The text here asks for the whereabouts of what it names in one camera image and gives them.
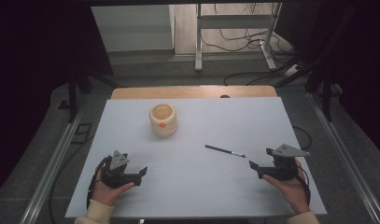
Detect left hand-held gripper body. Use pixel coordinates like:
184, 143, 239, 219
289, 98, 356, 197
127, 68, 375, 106
101, 149, 142, 189

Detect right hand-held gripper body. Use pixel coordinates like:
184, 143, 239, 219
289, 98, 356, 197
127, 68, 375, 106
257, 143, 312, 182

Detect black pen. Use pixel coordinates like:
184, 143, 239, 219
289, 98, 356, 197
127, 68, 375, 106
204, 144, 247, 159

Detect cream ribbed cup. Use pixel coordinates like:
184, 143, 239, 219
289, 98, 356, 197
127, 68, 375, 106
148, 103, 179, 138

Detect person's left hand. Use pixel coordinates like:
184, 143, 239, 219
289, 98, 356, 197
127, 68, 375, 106
90, 161, 135, 207

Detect person's right hand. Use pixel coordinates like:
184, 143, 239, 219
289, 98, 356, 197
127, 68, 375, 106
261, 158, 312, 216

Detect white table sheet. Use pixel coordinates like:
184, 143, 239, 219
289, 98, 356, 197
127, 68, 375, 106
64, 98, 328, 218

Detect black stand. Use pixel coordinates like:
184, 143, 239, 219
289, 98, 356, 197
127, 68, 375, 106
58, 73, 119, 124
305, 55, 345, 122

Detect white power strip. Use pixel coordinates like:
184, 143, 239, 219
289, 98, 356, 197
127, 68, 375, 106
284, 63, 301, 77

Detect white metal stand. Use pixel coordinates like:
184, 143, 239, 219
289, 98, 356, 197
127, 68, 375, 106
194, 3, 284, 73

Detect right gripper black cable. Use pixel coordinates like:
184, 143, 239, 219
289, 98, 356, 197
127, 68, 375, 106
294, 164, 313, 207

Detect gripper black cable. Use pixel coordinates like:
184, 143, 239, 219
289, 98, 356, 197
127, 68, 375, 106
86, 155, 112, 210
294, 164, 313, 207

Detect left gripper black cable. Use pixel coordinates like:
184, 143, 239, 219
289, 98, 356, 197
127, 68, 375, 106
86, 155, 112, 210

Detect black looped floor cable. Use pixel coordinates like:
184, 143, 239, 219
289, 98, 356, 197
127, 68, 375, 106
291, 125, 313, 151

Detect aluminium floor rail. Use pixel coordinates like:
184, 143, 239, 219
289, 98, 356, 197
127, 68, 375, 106
307, 91, 380, 224
19, 92, 89, 224

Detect long black floor cable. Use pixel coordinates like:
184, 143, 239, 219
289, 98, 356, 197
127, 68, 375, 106
48, 136, 95, 224

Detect tangled black floor cables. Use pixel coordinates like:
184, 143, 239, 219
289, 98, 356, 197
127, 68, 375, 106
200, 3, 303, 63

